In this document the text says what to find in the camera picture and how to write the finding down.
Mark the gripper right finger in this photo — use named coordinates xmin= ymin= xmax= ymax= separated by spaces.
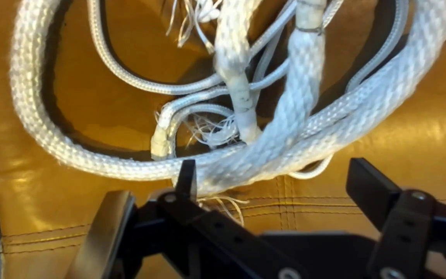
xmin=346 ymin=157 xmax=446 ymax=279

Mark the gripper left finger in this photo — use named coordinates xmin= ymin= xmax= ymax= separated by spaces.
xmin=65 ymin=159 xmax=305 ymax=279

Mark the thin white cord, taped end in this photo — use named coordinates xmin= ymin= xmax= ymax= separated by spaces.
xmin=151 ymin=58 xmax=291 ymax=161

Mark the thick white rope, taped end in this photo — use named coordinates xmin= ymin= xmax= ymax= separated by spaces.
xmin=213 ymin=0 xmax=264 ymax=145

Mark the thick white braided rope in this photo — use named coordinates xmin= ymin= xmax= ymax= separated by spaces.
xmin=9 ymin=0 xmax=446 ymax=183
xmin=202 ymin=0 xmax=329 ymax=196

